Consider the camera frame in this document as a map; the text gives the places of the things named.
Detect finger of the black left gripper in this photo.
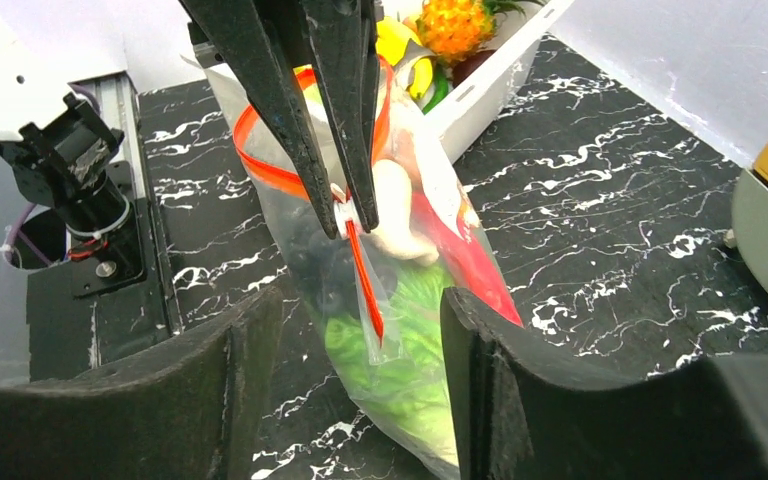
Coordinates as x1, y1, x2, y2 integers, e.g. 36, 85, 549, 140
181, 0, 338, 239
301, 0, 380, 231

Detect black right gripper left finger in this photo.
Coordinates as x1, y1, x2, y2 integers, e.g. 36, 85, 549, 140
0, 287, 283, 479

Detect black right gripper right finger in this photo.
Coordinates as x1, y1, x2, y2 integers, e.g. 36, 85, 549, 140
440, 287, 768, 479

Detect green toy lettuce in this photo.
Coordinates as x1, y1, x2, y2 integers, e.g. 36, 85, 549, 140
323, 265, 459, 479

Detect red toy chili pepper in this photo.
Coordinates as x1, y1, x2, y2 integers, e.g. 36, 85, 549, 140
412, 192, 523, 327

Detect clear zip bag orange zipper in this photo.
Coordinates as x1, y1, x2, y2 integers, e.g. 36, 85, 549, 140
203, 56, 524, 480

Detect white toy mushroom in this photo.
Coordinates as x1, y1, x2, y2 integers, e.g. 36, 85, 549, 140
370, 101, 439, 266

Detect black toy grape bunch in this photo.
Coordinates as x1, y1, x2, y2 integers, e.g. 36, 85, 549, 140
285, 222, 361, 321

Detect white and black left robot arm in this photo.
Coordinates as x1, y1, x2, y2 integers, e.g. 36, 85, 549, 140
0, 1, 380, 379

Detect white plastic food bin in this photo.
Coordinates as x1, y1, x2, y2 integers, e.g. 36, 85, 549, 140
423, 0, 574, 164

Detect yellow toy banana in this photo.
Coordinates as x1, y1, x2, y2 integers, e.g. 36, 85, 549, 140
376, 16, 435, 107

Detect toy pineapple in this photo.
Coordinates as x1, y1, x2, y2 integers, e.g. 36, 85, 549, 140
412, 0, 547, 67

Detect green toy pepper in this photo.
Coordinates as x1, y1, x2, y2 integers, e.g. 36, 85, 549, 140
422, 64, 450, 114

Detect dark brown toy mangosteen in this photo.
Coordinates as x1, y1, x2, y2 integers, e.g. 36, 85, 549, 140
451, 49, 496, 87

